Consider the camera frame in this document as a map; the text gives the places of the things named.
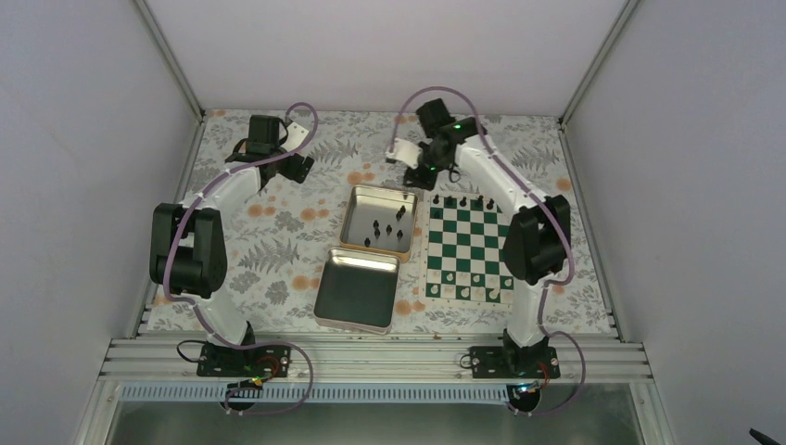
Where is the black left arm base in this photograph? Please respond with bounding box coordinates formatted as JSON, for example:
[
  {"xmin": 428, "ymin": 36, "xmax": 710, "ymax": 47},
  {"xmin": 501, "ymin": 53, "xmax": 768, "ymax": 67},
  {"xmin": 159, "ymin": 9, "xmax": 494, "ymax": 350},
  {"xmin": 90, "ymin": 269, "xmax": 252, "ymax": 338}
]
[{"xmin": 196, "ymin": 343, "xmax": 291, "ymax": 379}]

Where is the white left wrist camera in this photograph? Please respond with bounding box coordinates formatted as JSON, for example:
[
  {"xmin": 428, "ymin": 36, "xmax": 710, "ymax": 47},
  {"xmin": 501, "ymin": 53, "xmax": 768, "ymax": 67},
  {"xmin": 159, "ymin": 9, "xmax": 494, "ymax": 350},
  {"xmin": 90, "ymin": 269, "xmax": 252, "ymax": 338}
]
[{"xmin": 282, "ymin": 121, "xmax": 310, "ymax": 152}]

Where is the front aluminium rail base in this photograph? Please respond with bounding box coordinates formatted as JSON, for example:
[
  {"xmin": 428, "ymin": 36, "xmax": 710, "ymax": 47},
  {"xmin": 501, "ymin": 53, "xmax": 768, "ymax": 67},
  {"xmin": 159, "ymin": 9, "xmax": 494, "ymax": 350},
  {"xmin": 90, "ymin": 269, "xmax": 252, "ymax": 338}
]
[{"xmin": 99, "ymin": 334, "xmax": 653, "ymax": 383}]

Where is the metal tin lid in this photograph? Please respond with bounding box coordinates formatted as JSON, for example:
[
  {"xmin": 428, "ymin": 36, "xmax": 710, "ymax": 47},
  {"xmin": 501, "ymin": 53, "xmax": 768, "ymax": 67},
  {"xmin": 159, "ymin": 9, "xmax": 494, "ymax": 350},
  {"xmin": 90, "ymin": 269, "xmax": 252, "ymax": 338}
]
[{"xmin": 313, "ymin": 248, "xmax": 400, "ymax": 336}]

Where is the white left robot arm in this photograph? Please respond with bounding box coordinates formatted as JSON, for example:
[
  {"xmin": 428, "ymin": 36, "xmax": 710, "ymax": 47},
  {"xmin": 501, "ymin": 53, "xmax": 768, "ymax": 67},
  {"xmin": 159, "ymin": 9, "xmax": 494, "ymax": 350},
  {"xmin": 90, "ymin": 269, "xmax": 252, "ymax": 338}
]
[{"xmin": 149, "ymin": 115, "xmax": 314, "ymax": 375}]

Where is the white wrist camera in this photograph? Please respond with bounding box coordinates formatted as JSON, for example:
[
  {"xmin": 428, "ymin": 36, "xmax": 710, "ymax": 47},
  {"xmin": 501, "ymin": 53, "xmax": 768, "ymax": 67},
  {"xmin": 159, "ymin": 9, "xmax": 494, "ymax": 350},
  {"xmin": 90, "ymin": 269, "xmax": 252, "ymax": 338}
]
[
  {"xmin": 385, "ymin": 137, "xmax": 423, "ymax": 169},
  {"xmin": 282, "ymin": 121, "xmax": 310, "ymax": 152}
]

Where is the floral patterned table mat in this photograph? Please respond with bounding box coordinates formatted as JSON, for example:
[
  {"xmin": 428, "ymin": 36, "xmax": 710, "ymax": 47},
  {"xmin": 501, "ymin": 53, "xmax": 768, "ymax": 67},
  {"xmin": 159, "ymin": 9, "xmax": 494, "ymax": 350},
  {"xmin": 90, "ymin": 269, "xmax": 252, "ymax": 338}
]
[{"xmin": 146, "ymin": 108, "xmax": 615, "ymax": 336}]

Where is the gold metal tin box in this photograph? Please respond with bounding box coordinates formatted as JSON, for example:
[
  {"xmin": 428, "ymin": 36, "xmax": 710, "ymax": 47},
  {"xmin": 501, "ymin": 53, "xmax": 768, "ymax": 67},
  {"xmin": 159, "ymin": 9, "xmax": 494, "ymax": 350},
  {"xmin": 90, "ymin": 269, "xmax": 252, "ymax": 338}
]
[{"xmin": 339, "ymin": 184, "xmax": 419, "ymax": 262}]

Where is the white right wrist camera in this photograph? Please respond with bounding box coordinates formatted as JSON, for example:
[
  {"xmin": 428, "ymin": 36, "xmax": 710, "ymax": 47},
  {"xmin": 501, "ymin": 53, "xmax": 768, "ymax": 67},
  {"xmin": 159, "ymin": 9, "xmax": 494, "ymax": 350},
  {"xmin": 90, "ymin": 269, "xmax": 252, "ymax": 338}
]
[{"xmin": 385, "ymin": 137, "xmax": 423, "ymax": 169}]

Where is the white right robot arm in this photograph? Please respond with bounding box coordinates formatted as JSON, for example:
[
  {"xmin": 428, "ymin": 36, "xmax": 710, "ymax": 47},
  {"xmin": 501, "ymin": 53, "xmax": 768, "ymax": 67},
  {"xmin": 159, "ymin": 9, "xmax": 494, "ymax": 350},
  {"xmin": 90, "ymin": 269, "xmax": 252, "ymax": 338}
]
[{"xmin": 395, "ymin": 99, "xmax": 571, "ymax": 377}]

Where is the green white chess board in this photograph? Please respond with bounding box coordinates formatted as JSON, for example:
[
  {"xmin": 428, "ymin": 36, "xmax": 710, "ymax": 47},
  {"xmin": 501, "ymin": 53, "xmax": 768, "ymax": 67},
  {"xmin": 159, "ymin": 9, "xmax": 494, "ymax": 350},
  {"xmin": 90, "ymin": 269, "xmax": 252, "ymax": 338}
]
[{"xmin": 420, "ymin": 192, "xmax": 540, "ymax": 312}]

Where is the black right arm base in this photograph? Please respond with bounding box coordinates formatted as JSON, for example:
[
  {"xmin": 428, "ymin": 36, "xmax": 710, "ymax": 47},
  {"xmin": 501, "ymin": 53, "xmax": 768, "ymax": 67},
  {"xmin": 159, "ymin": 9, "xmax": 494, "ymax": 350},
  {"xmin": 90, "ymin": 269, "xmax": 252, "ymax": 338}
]
[{"xmin": 468, "ymin": 344, "xmax": 561, "ymax": 380}]

